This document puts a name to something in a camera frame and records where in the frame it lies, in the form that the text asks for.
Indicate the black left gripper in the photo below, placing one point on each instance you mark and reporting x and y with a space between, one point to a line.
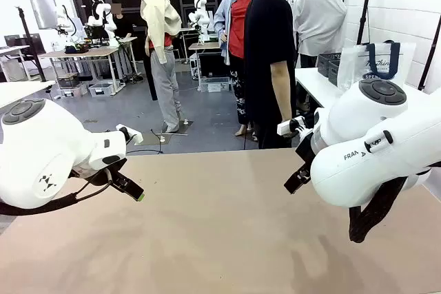
98 179

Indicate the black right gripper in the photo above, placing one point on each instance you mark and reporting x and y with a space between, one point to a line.
306 151

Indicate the person's right forearm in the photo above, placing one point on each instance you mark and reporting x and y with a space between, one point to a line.
280 84

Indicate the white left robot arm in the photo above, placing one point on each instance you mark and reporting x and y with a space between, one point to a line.
41 149

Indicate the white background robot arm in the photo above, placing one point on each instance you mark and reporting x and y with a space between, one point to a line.
201 15
101 15
67 22

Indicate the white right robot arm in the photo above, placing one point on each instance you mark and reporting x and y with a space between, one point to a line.
361 170

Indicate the person's right hand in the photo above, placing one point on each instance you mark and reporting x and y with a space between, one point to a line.
287 115

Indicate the grey floor plate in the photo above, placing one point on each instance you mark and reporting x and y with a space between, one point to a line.
172 137

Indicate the white side table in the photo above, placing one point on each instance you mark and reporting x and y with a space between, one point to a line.
313 87

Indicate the clear storage bin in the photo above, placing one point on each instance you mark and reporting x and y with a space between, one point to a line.
100 89
215 84

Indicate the person in black shirt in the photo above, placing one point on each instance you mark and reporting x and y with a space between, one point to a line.
265 49

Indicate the wooden background desk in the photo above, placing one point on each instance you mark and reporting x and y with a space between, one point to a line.
82 53

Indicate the small wooden background table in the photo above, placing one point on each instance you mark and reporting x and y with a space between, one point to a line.
205 46

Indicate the person in white shirt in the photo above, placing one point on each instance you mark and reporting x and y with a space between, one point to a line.
320 22

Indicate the seated person in black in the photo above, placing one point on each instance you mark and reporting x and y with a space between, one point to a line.
122 25

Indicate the person in red shirt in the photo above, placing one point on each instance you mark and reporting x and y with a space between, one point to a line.
239 25

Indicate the person in cream jacket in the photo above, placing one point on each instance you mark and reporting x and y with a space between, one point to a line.
158 22

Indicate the black tripod with pole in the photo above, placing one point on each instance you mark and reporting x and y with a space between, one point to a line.
31 46

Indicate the black tripod leg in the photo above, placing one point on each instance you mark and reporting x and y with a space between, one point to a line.
430 53

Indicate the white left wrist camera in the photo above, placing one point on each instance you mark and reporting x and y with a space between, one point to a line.
132 135

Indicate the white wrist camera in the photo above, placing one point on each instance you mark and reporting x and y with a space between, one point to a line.
132 135
287 128

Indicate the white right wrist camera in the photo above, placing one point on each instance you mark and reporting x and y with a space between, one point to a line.
287 128

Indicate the black camera stand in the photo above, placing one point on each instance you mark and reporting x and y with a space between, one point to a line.
364 11

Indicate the grey wall panel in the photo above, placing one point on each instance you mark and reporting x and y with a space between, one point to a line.
43 10

